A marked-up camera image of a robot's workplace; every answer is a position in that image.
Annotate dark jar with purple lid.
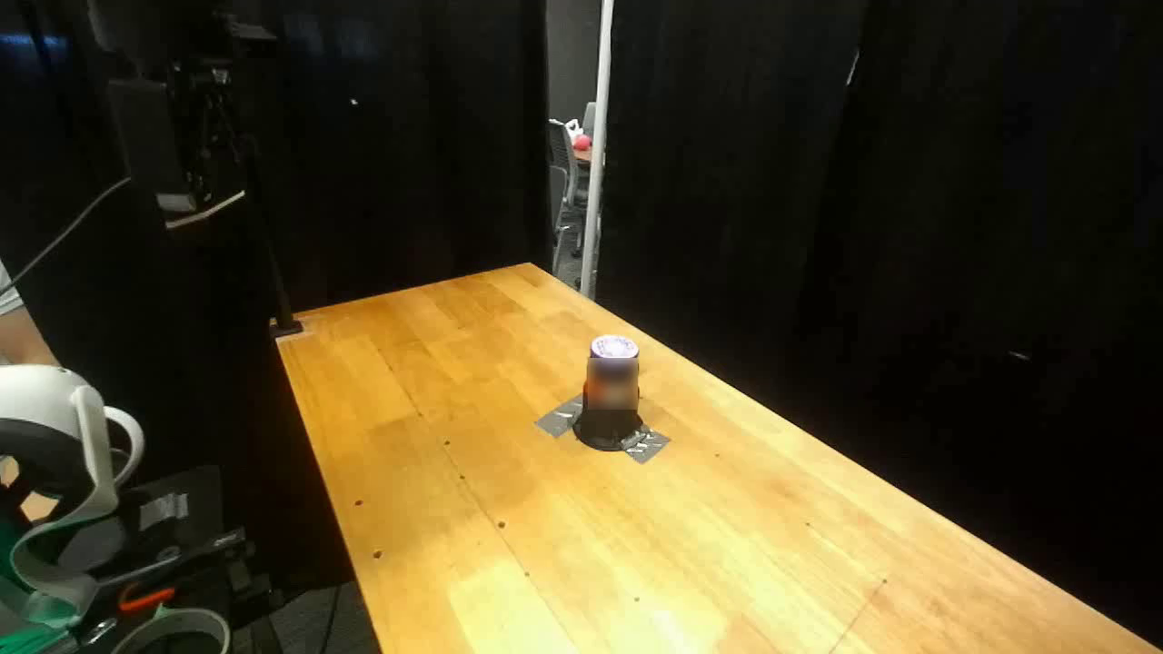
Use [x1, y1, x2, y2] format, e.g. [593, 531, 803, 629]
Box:
[570, 331, 645, 453]

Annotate white vertical pole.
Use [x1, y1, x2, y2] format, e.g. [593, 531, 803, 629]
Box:
[576, 0, 616, 300]

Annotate black curtain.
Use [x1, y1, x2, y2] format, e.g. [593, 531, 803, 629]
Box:
[600, 0, 1163, 632]
[239, 0, 553, 308]

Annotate small grey duct tape piece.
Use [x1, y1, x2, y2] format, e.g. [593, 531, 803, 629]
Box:
[533, 396, 588, 439]

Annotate large grey duct tape piece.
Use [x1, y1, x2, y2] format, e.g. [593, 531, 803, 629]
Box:
[616, 425, 671, 465]

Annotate black camera stand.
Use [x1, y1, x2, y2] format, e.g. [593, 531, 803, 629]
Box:
[105, 0, 304, 339]

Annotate white looped cable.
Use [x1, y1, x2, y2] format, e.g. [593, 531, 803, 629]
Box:
[105, 603, 237, 654]

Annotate orange handled tool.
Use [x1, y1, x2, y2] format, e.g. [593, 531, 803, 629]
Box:
[117, 585, 183, 619]

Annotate grey cable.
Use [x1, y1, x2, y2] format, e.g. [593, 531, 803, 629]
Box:
[0, 173, 138, 294]

